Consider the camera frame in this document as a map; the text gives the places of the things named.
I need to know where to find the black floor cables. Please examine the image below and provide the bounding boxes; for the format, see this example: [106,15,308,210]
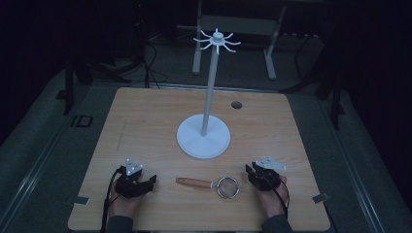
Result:
[127,18,169,89]

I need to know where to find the person's left hand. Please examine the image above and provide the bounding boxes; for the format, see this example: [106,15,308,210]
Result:
[108,187,146,219]

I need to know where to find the wooden handle mesh strainer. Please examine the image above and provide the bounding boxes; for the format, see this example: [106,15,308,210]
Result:
[175,176,241,200]

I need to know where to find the white hook stand rack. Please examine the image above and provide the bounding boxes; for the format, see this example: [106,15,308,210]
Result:
[176,28,242,160]

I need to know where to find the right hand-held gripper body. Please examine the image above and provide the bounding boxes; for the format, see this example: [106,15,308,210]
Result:
[251,156,288,192]

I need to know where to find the person's right hand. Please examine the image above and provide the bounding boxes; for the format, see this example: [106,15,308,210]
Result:
[257,175,290,218]

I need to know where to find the grey tape strip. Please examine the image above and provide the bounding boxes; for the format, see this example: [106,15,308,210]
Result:
[312,192,330,205]
[73,195,91,207]

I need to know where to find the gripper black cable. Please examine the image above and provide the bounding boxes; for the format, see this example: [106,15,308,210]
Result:
[99,166,126,233]
[272,180,291,221]

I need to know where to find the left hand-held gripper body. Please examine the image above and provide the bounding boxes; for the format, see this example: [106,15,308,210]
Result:
[115,158,151,199]

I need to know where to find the grey metal frame stand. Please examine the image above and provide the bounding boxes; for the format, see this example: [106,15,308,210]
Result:
[191,0,289,82]

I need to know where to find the black metal stand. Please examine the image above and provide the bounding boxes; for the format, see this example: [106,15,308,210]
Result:
[55,57,98,117]
[314,62,347,131]

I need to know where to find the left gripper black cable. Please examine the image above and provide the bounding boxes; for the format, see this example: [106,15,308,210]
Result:
[99,166,126,233]

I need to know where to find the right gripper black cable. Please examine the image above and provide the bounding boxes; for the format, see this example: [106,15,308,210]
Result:
[272,180,291,221]

